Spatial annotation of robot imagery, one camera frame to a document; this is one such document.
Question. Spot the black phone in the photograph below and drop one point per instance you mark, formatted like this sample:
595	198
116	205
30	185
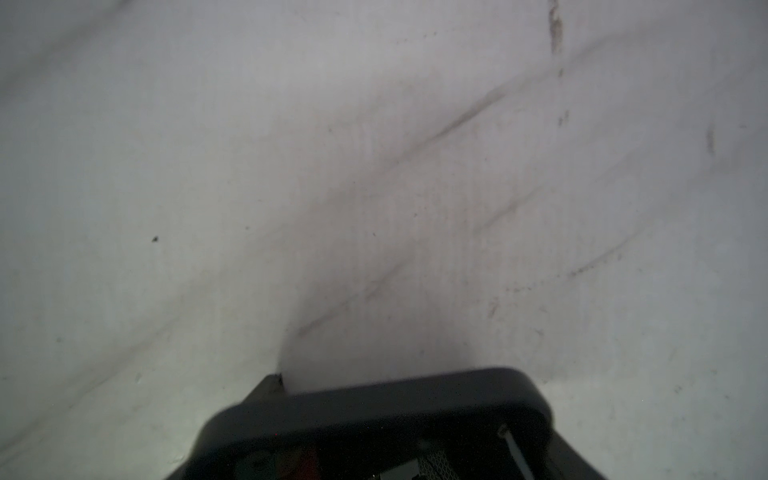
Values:
490	423

